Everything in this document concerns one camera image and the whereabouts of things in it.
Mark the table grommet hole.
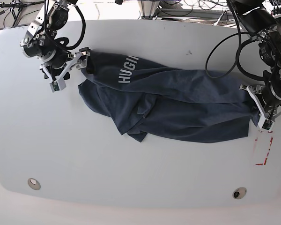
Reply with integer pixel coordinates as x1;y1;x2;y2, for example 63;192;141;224
232;187;247;200
28;178;41;191

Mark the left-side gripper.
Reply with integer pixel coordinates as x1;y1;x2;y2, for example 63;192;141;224
240;82;281;129

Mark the right-side robot arm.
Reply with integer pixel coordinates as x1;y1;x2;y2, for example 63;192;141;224
20;0;90;92

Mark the black tripod stand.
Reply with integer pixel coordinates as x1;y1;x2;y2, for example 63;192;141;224
0;0;44;28

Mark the metal frame post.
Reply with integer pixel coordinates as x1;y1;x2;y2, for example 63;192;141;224
138;0;160;20

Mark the right-side wrist camera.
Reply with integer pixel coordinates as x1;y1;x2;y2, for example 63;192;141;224
50;80;66;93

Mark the left table grommet hole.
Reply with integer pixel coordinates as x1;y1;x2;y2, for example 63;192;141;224
28;178;41;191

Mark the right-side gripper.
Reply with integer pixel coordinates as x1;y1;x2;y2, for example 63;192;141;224
40;47;96;84

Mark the left-side arm black cable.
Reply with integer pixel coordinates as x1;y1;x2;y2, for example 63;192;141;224
205;7;267;83

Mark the dark blue T-shirt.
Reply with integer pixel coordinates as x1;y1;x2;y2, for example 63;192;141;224
78;51;259;143

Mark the right-side arm black cable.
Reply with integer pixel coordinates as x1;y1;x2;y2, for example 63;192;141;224
53;4;87;51

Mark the right table grommet hole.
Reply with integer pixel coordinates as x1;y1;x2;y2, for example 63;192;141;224
232;187;247;200

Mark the left-side wrist camera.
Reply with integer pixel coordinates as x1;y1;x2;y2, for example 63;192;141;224
262;120;274;132

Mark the red tape rectangle marking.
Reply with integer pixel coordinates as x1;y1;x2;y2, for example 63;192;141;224
252;130;274;166

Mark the left-side robot arm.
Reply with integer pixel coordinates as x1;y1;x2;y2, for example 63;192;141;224
40;0;281;131

